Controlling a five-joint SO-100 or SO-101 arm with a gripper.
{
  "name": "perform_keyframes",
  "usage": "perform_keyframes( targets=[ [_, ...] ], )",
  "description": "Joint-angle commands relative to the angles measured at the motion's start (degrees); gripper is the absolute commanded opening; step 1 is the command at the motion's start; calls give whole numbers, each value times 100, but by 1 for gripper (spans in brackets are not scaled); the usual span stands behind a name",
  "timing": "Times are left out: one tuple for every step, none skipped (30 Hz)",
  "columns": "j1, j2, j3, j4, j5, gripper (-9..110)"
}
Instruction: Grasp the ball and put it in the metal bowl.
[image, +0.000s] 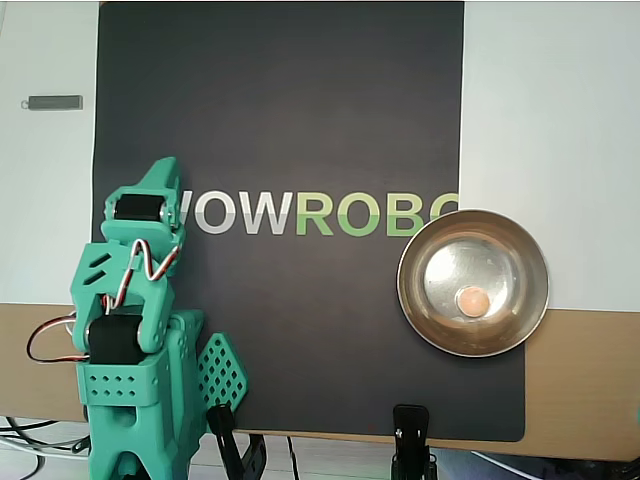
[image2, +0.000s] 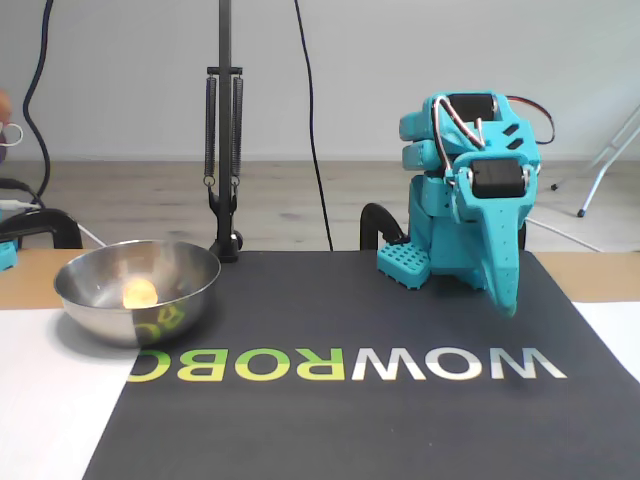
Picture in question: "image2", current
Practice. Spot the teal gripper with motor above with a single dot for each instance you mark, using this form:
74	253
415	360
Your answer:
492	220

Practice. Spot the orange ball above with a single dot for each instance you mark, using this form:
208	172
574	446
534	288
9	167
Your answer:
140	293

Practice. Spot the teal printed robot arm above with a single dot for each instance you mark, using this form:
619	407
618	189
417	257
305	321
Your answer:
430	240

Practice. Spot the metal bowl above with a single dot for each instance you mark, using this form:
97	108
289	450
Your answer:
100	320

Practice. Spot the black table clamp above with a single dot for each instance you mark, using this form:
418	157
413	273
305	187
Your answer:
375	220
50	217
523	235

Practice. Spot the white metal stand legs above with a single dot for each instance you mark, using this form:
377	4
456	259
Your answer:
607	155

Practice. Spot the white paper sheet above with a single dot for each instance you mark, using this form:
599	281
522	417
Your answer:
50	400
615	330

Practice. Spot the black mat with WOWROBO print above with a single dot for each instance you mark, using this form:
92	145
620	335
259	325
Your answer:
325	310

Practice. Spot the black metal coil spring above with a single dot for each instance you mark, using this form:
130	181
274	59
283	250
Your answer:
237	130
210	130

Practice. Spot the black clamp right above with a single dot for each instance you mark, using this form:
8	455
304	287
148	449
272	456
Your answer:
225	40

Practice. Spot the teal printed robot part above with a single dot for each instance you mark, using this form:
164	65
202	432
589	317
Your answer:
7	255

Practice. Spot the partly visible person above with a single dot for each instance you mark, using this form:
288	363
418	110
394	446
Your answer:
4	105

